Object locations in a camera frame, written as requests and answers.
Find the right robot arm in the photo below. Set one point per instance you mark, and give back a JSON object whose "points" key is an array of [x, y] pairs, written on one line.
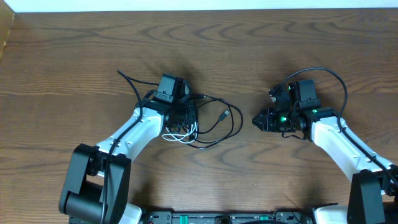
{"points": [[370, 175]]}

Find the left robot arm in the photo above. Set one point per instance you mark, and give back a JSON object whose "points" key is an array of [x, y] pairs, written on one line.
{"points": [[96, 186]]}

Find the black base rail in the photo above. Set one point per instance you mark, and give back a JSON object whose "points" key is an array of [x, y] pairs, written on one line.
{"points": [[217, 217]]}

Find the cardboard side panel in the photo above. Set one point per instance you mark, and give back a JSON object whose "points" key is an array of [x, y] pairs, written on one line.
{"points": [[6, 21]]}

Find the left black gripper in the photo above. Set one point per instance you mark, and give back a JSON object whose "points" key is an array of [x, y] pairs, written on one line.
{"points": [[179, 116]]}

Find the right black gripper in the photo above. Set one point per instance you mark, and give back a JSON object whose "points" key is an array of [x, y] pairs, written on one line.
{"points": [[268, 121]]}

